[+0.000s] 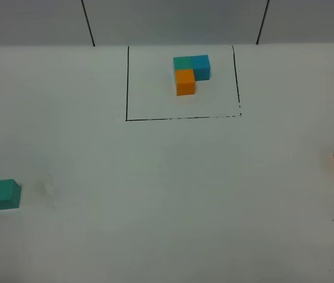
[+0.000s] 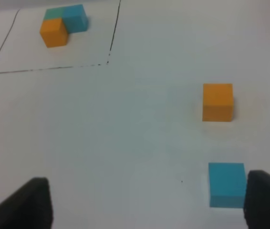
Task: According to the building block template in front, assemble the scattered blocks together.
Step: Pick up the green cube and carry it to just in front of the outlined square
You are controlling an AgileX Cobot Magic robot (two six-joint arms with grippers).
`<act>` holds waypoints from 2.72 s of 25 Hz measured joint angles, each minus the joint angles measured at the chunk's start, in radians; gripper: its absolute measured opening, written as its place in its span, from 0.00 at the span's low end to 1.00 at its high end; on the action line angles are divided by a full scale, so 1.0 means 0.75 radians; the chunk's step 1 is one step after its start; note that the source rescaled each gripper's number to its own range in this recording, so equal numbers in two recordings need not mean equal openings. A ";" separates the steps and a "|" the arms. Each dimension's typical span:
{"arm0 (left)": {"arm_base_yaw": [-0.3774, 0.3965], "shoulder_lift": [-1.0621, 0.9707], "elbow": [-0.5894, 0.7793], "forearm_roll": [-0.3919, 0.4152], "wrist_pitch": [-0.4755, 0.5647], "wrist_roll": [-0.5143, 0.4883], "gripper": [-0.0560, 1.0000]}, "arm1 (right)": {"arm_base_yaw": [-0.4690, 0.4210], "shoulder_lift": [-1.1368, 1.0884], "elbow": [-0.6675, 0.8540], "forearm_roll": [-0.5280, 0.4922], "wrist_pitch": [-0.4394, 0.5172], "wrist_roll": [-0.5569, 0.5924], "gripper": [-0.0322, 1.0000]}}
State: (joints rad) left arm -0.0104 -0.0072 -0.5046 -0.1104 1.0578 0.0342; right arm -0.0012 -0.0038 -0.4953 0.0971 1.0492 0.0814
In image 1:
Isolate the orange template block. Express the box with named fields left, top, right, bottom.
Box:
left=175, top=69, right=195, bottom=96

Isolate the green template block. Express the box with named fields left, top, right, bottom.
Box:
left=173, top=56, right=195, bottom=81

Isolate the blue template block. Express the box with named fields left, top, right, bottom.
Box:
left=191, top=55, right=211, bottom=81

